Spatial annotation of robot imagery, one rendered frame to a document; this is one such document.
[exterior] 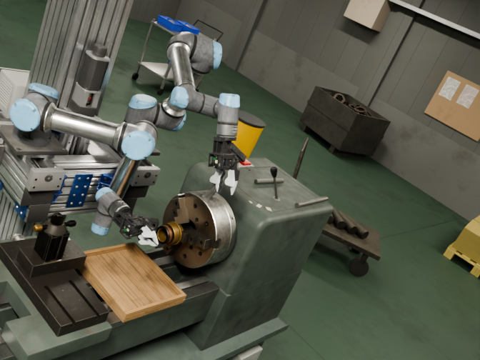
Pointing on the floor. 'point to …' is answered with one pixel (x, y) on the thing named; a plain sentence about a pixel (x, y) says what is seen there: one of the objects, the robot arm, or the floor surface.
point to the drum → (248, 132)
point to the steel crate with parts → (343, 123)
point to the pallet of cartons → (468, 246)
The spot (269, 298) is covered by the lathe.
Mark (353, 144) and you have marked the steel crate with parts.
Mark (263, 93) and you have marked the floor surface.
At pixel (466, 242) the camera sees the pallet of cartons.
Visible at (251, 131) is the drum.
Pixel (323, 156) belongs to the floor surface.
